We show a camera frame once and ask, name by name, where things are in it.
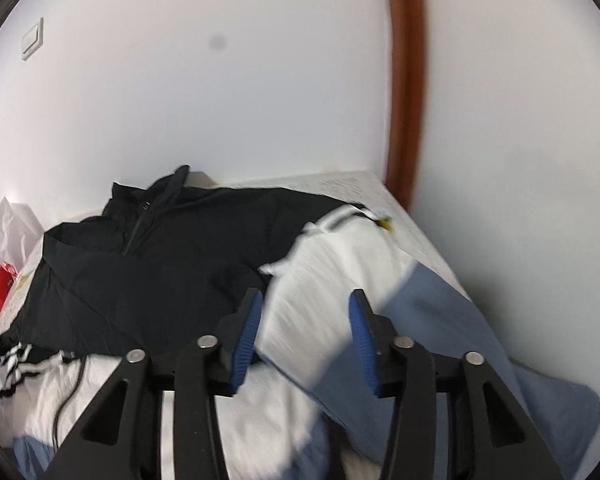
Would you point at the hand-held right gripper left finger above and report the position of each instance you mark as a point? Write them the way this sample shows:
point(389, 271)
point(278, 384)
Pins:
point(246, 332)

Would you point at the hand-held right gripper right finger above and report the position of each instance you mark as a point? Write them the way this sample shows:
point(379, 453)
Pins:
point(362, 345)

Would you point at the black white blue jacket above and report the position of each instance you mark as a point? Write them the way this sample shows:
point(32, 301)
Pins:
point(180, 260)

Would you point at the fruit printed tablecloth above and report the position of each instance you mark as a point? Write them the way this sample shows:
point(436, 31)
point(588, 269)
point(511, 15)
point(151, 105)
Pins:
point(365, 187)

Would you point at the white plastic bag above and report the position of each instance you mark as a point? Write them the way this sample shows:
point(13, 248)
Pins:
point(10, 225)

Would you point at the brown wooden door frame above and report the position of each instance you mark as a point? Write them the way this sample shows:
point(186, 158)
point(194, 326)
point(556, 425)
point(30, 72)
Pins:
point(405, 85)

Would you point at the white wall switch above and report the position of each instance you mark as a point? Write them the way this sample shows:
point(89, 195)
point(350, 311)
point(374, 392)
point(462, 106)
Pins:
point(32, 37)

